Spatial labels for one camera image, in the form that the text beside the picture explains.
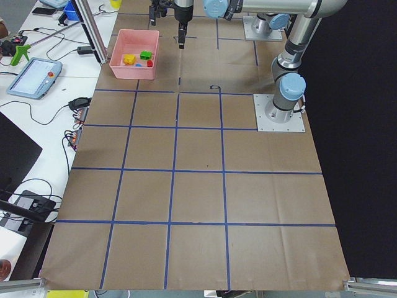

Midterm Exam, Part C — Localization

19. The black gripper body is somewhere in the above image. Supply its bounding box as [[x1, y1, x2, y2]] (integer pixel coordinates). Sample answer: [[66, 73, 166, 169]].
[[174, 0, 194, 24]]

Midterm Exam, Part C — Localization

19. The green toy block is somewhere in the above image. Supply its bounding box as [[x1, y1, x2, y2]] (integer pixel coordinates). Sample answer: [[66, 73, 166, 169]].
[[140, 50, 153, 61]]

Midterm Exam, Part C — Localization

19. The yellow toy block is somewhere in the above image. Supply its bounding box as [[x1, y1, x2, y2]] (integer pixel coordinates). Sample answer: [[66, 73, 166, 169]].
[[123, 54, 136, 66]]

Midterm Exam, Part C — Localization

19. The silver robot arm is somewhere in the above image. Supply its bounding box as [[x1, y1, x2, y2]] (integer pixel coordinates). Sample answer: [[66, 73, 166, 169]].
[[182, 0, 346, 95], [251, 13, 290, 34]]

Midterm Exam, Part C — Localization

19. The pink plastic box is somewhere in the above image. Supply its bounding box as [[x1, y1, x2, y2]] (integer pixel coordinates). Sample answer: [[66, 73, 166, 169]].
[[109, 29, 159, 80]]

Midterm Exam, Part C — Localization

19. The black power adapter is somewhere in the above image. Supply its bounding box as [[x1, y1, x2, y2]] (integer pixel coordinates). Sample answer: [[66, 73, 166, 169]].
[[76, 46, 94, 55]]

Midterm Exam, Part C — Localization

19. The blue storage bin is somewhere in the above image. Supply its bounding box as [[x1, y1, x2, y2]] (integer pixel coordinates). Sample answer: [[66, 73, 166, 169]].
[[63, 1, 80, 21]]

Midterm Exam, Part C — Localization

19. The black smartphone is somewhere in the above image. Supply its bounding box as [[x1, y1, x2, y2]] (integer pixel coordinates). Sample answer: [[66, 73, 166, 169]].
[[32, 7, 57, 16]]

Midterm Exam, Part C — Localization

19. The teach pendant tablet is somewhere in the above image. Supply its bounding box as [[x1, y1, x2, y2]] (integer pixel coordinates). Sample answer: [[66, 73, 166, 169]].
[[6, 58, 63, 99]]

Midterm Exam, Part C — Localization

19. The brown paper table mat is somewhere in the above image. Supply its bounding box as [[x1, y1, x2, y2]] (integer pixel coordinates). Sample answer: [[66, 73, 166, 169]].
[[40, 1, 349, 291]]

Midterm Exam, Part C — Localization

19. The black laptop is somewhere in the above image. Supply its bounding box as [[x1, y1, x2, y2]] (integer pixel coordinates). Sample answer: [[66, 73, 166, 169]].
[[0, 113, 42, 201]]

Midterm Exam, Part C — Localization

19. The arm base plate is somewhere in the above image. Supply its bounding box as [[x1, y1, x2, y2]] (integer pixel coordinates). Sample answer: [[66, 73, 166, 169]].
[[253, 94, 305, 133], [243, 14, 283, 42]]

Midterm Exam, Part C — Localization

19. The aluminium frame post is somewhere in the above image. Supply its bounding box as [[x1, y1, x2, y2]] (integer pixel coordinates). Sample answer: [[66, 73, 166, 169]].
[[71, 0, 108, 65]]

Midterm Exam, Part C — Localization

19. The green handled reacher grabber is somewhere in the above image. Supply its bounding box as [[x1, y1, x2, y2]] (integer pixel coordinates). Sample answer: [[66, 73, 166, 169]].
[[10, 22, 92, 66]]

